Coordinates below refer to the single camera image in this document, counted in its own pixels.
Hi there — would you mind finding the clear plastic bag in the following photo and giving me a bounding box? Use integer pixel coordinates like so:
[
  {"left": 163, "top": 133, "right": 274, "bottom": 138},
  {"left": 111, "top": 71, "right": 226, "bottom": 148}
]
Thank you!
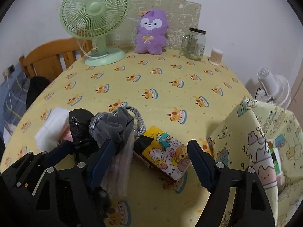
[{"left": 101, "top": 130, "right": 136, "bottom": 199}]

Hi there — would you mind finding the cartoon snack packet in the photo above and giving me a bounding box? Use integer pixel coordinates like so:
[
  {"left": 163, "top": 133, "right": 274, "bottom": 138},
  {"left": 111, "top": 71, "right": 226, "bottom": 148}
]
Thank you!
[{"left": 134, "top": 126, "right": 190, "bottom": 182}]

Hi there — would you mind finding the pink tissue packet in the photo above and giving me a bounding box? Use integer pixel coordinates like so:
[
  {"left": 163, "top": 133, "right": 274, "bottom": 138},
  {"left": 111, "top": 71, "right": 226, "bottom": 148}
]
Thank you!
[{"left": 58, "top": 126, "right": 73, "bottom": 145}]

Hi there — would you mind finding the black plastic bag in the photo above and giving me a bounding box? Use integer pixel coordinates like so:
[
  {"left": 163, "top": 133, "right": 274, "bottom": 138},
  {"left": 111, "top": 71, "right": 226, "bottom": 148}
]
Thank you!
[{"left": 68, "top": 109, "right": 99, "bottom": 154}]

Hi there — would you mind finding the yellow cartoon storage bag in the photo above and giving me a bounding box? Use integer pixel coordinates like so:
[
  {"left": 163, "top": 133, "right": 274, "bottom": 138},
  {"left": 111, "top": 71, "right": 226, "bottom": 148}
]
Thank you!
[{"left": 207, "top": 97, "right": 302, "bottom": 226}]

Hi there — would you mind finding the white folded tissue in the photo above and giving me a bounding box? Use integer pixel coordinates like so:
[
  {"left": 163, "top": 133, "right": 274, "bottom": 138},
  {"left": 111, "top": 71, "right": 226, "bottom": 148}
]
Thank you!
[{"left": 35, "top": 107, "right": 70, "bottom": 152}]

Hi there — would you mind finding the yellow cartoon tablecloth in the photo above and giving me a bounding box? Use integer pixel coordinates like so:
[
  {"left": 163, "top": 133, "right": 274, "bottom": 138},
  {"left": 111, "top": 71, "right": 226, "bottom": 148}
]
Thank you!
[{"left": 1, "top": 49, "right": 249, "bottom": 226}]

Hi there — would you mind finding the blue plaid bedding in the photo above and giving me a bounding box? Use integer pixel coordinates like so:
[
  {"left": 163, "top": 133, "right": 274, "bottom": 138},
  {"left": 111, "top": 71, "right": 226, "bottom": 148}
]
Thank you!
[{"left": 1, "top": 72, "right": 30, "bottom": 133}]

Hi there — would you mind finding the black clothing on bed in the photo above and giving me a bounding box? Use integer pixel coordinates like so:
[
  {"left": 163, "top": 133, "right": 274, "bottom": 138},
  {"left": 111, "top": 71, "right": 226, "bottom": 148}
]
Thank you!
[{"left": 26, "top": 76, "right": 51, "bottom": 110}]

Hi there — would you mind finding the white floor fan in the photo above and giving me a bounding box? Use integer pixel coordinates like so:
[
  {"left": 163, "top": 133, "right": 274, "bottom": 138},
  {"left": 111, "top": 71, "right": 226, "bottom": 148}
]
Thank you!
[{"left": 245, "top": 67, "right": 292, "bottom": 109}]

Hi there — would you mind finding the cotton swab container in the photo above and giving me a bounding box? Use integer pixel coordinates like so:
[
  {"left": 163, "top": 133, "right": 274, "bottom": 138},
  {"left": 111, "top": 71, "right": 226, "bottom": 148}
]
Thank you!
[{"left": 209, "top": 48, "right": 223, "bottom": 66}]

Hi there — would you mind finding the glass jar with lid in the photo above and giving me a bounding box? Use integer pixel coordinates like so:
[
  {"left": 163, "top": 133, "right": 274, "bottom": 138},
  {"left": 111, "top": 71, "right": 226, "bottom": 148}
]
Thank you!
[{"left": 181, "top": 27, "right": 206, "bottom": 61}]

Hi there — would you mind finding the purple plush toy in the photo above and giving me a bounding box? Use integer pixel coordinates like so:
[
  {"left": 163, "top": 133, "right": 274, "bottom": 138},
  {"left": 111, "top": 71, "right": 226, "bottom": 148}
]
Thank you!
[{"left": 135, "top": 10, "right": 169, "bottom": 55}]

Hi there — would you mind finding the beige patterned board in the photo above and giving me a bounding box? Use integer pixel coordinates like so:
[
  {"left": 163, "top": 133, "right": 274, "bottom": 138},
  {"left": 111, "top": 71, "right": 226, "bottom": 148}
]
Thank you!
[{"left": 106, "top": 0, "right": 201, "bottom": 50}]

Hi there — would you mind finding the green desk fan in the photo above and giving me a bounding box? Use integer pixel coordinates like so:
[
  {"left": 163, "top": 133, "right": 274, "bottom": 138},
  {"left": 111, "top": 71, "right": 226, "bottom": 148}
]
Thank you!
[{"left": 60, "top": 0, "right": 129, "bottom": 67}]

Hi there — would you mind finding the wall socket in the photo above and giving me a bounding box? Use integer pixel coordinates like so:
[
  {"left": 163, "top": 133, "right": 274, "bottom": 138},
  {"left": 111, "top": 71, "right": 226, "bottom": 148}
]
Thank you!
[{"left": 3, "top": 65, "right": 15, "bottom": 79}]

